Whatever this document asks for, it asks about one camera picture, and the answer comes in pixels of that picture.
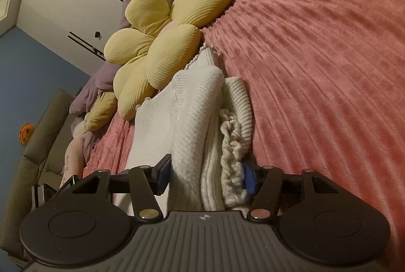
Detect white knit sweater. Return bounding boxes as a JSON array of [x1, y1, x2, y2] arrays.
[[114, 43, 254, 216]]

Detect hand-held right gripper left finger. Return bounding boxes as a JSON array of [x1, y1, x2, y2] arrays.
[[71, 154, 173, 221]]

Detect pink ribbed blanket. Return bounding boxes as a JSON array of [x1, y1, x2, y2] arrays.
[[84, 0, 405, 261]]

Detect orange toy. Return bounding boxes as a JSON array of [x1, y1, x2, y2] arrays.
[[18, 123, 35, 146]]

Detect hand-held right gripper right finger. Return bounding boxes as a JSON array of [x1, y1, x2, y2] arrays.
[[242, 164, 330, 222]]

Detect dark shiny device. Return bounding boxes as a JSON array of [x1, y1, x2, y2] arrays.
[[31, 184, 56, 207]]

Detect cream plush toy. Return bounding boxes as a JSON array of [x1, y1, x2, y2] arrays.
[[59, 120, 93, 189]]

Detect grey armchair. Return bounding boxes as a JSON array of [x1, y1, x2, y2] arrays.
[[0, 88, 77, 267]]

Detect yellow flower cushion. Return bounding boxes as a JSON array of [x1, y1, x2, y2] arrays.
[[85, 0, 238, 132]]

